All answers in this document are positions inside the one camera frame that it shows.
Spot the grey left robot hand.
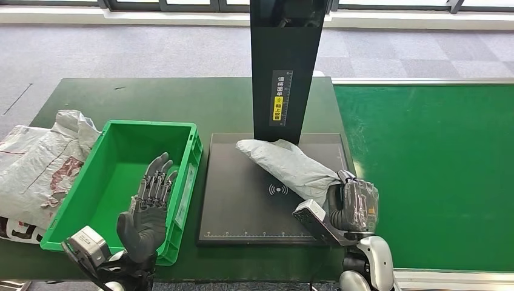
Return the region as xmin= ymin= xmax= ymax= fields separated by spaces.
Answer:
xmin=116 ymin=152 xmax=179 ymax=264

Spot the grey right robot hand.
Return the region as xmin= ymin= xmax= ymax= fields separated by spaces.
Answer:
xmin=327 ymin=170 xmax=380 ymax=234

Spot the grey plastic parcel bag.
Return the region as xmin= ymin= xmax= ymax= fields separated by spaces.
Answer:
xmin=236 ymin=139 xmax=343 ymax=207

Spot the green conveyor belt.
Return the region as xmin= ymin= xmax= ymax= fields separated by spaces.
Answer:
xmin=334 ymin=84 xmax=514 ymax=273

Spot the black inbound scanner machine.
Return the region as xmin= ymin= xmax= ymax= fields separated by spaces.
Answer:
xmin=196 ymin=0 xmax=356 ymax=247

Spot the white crate label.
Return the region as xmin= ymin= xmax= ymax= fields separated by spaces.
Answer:
xmin=175 ymin=162 xmax=197 ymax=230

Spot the green plastic crate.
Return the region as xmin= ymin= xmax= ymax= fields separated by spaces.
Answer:
xmin=40 ymin=119 xmax=204 ymax=267

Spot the white woven sack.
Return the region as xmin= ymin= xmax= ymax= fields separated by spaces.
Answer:
xmin=0 ymin=109 xmax=102 ymax=245

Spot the yellow black column label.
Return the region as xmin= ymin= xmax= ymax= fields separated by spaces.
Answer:
xmin=269 ymin=70 xmax=293 ymax=127

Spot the pale window sill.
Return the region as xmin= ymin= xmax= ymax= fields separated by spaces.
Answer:
xmin=0 ymin=5 xmax=514 ymax=31

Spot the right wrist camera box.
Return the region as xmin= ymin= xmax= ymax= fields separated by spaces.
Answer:
xmin=292 ymin=199 xmax=359 ymax=247

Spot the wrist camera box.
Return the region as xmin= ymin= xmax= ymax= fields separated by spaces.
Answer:
xmin=292 ymin=199 xmax=359 ymax=247
xmin=61 ymin=226 xmax=112 ymax=280

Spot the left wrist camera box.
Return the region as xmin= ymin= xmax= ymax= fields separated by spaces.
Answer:
xmin=61 ymin=226 xmax=112 ymax=280

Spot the aluminium conveyor frame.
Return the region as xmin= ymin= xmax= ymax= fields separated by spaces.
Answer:
xmin=331 ymin=77 xmax=514 ymax=291

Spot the dark window frame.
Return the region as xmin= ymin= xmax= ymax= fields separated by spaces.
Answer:
xmin=0 ymin=0 xmax=514 ymax=13

